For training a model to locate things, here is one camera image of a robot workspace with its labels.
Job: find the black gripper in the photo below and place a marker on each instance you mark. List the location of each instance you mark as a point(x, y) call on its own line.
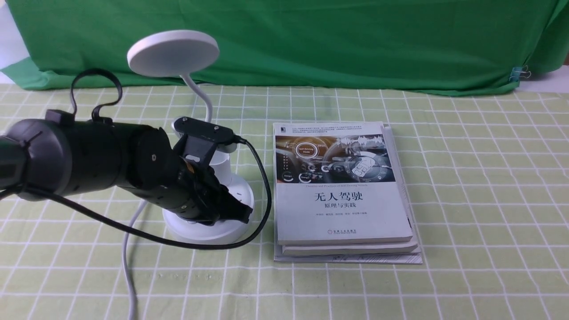
point(194, 194)

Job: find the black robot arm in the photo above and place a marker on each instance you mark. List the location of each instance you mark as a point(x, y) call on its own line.
point(62, 156)

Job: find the white desk lamp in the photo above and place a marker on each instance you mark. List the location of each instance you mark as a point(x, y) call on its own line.
point(181, 53)

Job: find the top book self-driving cover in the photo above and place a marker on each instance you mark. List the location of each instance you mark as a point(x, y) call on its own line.
point(338, 191)

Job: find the bottom white book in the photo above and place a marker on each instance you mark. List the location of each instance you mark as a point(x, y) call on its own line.
point(355, 259)

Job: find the green checkered tablecloth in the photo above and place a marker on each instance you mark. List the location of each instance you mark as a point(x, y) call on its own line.
point(487, 178)

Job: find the green backdrop cloth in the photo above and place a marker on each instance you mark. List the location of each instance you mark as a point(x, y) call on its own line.
point(443, 47)

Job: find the teal binder clip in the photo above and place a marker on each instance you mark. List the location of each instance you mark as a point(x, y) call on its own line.
point(519, 74)

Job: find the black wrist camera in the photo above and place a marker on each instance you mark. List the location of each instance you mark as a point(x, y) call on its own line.
point(199, 140)

